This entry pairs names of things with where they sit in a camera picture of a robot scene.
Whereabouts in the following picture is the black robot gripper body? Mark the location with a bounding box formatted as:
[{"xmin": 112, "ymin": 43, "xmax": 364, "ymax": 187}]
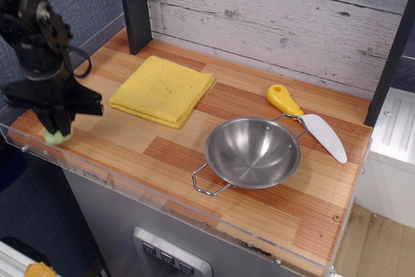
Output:
[{"xmin": 1, "ymin": 76, "xmax": 104, "ymax": 115}]

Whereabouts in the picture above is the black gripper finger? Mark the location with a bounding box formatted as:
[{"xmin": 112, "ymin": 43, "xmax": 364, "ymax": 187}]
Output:
[
  {"xmin": 34, "ymin": 107, "xmax": 58, "ymax": 134},
  {"xmin": 54, "ymin": 111, "xmax": 75, "ymax": 135}
]

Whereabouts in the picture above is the light green soft object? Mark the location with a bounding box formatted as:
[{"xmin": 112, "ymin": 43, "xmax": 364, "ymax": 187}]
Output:
[{"xmin": 44, "ymin": 128, "xmax": 73, "ymax": 145}]

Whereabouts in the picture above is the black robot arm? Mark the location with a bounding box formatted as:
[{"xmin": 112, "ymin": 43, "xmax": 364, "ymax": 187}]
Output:
[{"xmin": 1, "ymin": 0, "xmax": 103, "ymax": 137}]

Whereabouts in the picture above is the folded yellow cloth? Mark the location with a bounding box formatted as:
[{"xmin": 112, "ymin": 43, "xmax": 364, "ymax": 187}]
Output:
[{"xmin": 108, "ymin": 56, "xmax": 215, "ymax": 129}]

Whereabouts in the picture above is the yellow object bottom left corner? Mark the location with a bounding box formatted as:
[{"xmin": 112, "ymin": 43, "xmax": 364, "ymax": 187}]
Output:
[{"xmin": 23, "ymin": 262, "xmax": 58, "ymax": 277}]

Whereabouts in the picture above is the clear acrylic guard panel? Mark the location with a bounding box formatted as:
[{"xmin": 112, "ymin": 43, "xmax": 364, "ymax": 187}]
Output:
[{"xmin": 0, "ymin": 12, "xmax": 374, "ymax": 277}]

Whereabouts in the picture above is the silver dispenser button panel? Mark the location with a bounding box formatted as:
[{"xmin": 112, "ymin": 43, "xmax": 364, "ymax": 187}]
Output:
[{"xmin": 133, "ymin": 226, "xmax": 213, "ymax": 276}]

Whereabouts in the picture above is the white metal side box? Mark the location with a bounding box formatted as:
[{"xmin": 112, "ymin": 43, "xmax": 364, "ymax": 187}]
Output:
[{"xmin": 355, "ymin": 88, "xmax": 414, "ymax": 228}]

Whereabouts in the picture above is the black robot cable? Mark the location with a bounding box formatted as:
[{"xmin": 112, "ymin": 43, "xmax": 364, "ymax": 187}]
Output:
[{"xmin": 63, "ymin": 45, "xmax": 93, "ymax": 79}]

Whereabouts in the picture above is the dark left vertical post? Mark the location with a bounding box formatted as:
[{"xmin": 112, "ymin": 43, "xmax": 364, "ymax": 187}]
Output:
[{"xmin": 122, "ymin": 0, "xmax": 152, "ymax": 54}]

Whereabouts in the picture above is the dark vertical post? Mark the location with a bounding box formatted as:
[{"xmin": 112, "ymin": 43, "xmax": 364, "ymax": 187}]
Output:
[
  {"xmin": 122, "ymin": 0, "xmax": 152, "ymax": 54},
  {"xmin": 364, "ymin": 0, "xmax": 414, "ymax": 127}
]

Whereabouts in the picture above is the stainless steel bowl with handles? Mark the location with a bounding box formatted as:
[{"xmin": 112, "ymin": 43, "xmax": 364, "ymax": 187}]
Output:
[{"xmin": 192, "ymin": 114, "xmax": 308, "ymax": 197}]

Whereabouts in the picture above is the yellow handled white spatula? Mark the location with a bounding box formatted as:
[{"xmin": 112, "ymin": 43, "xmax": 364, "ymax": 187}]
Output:
[{"xmin": 267, "ymin": 84, "xmax": 348, "ymax": 164}]

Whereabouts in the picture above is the dark right vertical post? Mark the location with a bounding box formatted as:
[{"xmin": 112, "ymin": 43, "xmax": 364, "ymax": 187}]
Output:
[{"xmin": 364, "ymin": 0, "xmax": 414, "ymax": 127}]

